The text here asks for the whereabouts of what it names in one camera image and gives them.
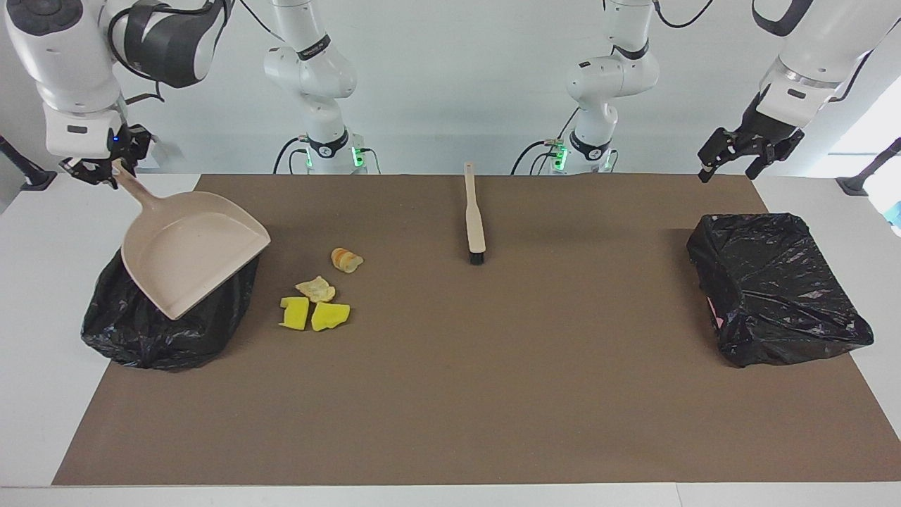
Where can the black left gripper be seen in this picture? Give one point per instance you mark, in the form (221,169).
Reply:
(767,130)

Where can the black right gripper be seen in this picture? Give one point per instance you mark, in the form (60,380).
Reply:
(134,144)

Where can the beige plastic dustpan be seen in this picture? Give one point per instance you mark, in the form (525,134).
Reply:
(190,253)

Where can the yellow sponge piece rectangular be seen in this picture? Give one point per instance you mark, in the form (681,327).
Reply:
(294,313)

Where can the pale pastry piece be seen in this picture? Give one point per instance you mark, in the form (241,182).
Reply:
(317,289)

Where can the small striped croissant piece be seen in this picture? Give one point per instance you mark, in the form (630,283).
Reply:
(345,260)

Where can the yellow sponge piece wavy edge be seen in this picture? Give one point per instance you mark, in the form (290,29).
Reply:
(329,317)

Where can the beige brush black bristles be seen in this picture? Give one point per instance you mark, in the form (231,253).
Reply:
(475,225)

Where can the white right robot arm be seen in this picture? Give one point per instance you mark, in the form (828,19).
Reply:
(63,70)

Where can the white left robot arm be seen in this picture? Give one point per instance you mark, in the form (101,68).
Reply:
(809,56)

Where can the pink bin with black bag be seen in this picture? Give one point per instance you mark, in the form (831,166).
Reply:
(774,282)

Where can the black bag lined bin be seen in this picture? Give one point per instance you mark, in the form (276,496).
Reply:
(155,338)

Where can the black stand foot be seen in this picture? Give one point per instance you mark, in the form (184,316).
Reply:
(32,179)
(855,184)

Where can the light blue object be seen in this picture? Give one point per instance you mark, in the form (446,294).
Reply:
(895,215)

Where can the brown table mat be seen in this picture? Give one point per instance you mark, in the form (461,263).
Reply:
(493,394)

